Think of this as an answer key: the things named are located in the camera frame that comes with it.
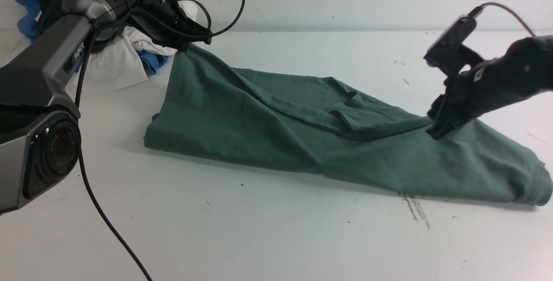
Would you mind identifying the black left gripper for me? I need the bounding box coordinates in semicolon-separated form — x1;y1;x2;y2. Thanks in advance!
130;0;212;46

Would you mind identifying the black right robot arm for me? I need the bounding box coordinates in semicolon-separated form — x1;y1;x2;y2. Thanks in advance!
424;35;552;141

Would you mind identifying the green long-sleeved shirt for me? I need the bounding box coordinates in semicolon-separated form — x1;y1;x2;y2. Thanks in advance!
144;46;552;206

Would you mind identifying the black right camera cable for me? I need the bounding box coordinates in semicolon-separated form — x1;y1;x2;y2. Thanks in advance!
468;2;537;38

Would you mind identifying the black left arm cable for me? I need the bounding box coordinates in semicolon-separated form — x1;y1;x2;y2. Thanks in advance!
74;0;246;281

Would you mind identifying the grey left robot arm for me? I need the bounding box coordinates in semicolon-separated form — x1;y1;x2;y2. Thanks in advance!
0;0;213;214

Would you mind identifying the white garment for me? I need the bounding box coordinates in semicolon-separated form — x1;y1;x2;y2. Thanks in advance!
83;26;177;92

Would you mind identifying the blue garment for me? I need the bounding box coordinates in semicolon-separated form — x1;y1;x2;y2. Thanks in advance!
14;0;176;75

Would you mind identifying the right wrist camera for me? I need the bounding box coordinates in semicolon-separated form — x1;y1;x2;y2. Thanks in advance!
423;15;484;79

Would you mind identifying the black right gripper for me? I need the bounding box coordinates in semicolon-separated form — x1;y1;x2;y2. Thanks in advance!
426;58;519;141

